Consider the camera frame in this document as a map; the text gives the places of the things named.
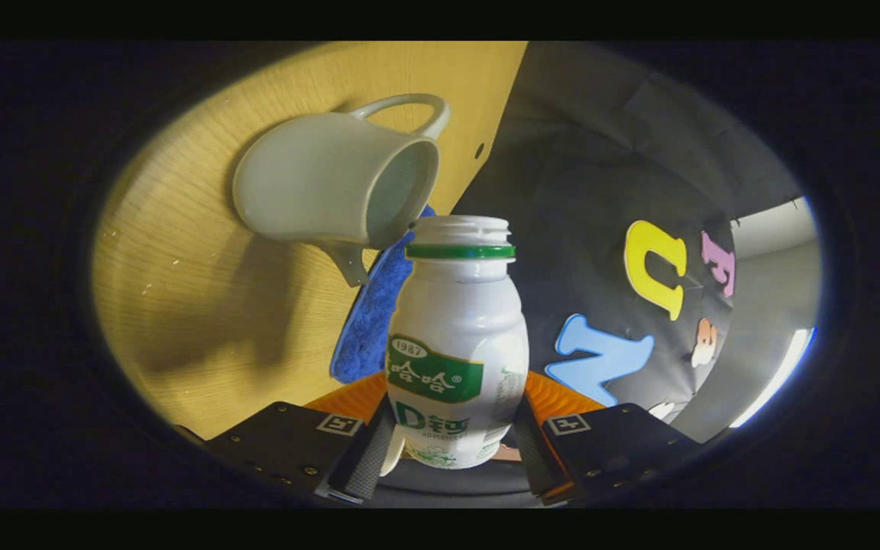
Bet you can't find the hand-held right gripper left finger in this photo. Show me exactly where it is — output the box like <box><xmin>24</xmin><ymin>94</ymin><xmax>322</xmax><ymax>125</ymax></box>
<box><xmin>203</xmin><ymin>371</ymin><xmax>400</xmax><ymax>506</ymax></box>

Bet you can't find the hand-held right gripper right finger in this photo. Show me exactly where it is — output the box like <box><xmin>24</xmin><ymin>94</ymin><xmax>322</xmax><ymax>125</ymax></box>
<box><xmin>511</xmin><ymin>370</ymin><xmax>706</xmax><ymax>506</ymax></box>

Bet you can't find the white water bottle green label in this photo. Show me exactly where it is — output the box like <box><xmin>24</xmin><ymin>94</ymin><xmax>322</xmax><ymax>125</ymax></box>
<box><xmin>385</xmin><ymin>215</ymin><xmax>530</xmax><ymax>470</ymax></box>

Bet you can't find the white teacup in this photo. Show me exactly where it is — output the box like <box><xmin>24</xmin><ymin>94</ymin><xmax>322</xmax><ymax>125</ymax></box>
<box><xmin>231</xmin><ymin>93</ymin><xmax>452</xmax><ymax>289</ymax></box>

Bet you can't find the blue towel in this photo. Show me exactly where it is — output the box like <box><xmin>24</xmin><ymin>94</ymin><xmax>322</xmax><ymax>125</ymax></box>
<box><xmin>330</xmin><ymin>205</ymin><xmax>438</xmax><ymax>385</ymax></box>

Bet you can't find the black backdrop cloth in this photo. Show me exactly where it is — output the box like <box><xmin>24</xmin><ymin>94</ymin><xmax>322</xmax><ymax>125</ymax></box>
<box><xmin>451</xmin><ymin>42</ymin><xmax>807</xmax><ymax>429</ymax></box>

